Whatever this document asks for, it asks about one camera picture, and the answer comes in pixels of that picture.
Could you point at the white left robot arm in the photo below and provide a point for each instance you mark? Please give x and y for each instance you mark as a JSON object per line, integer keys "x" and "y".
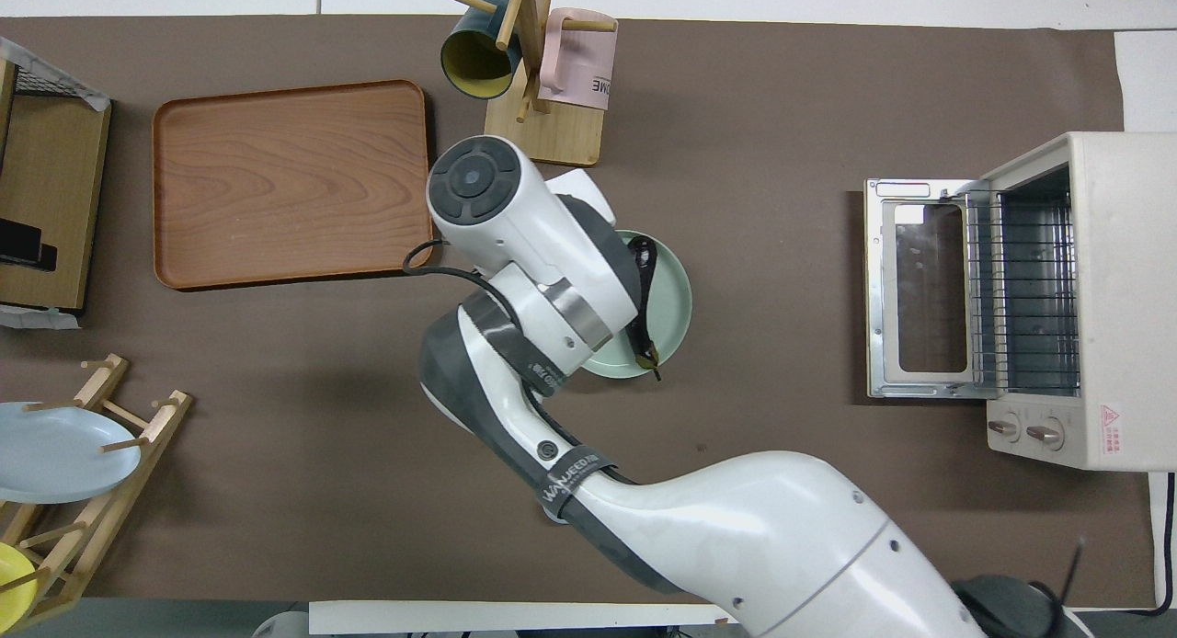
{"x": 280, "y": 625}

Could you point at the black rectangular block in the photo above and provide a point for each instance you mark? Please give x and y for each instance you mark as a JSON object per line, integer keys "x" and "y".
{"x": 26, "y": 244}

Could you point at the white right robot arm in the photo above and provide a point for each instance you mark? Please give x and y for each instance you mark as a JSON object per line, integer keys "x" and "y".
{"x": 782, "y": 528}

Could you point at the brown wooden tray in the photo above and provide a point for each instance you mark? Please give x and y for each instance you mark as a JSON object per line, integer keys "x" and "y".
{"x": 290, "y": 183}

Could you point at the brown table mat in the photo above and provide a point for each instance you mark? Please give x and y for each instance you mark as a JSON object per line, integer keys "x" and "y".
{"x": 782, "y": 114}

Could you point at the dark blue mug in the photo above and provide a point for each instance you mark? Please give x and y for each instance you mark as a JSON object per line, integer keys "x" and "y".
{"x": 474, "y": 59}

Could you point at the light blue plate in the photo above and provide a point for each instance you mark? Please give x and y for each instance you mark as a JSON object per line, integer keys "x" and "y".
{"x": 55, "y": 454}

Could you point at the white paper scrap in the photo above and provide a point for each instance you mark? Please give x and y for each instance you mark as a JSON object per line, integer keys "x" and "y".
{"x": 41, "y": 318}

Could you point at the oven control knob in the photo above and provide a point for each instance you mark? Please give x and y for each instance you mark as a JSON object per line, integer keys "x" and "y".
{"x": 1002, "y": 427}
{"x": 1045, "y": 433}

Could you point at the wooden box with black device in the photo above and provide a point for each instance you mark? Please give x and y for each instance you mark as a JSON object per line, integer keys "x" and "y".
{"x": 51, "y": 187}

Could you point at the green plate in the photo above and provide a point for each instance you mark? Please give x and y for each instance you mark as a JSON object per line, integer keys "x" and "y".
{"x": 671, "y": 298}

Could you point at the wooden mug tree stand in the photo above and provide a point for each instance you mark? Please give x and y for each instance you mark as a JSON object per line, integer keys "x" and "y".
{"x": 552, "y": 137}

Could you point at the pink mug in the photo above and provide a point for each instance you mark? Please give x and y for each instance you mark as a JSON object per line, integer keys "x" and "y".
{"x": 575, "y": 63}

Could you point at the wooden plate rack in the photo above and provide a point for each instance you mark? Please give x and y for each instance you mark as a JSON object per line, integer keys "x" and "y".
{"x": 138, "y": 436}

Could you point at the light wooden board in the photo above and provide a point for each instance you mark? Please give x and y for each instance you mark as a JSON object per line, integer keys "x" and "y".
{"x": 6, "y": 114}

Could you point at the yellow plate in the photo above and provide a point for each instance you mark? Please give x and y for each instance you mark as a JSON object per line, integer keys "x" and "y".
{"x": 14, "y": 587}

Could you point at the dark purple eggplant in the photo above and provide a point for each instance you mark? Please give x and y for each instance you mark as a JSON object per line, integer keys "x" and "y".
{"x": 645, "y": 256}

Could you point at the white toaster oven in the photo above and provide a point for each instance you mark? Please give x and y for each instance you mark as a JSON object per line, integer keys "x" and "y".
{"x": 1117, "y": 298}

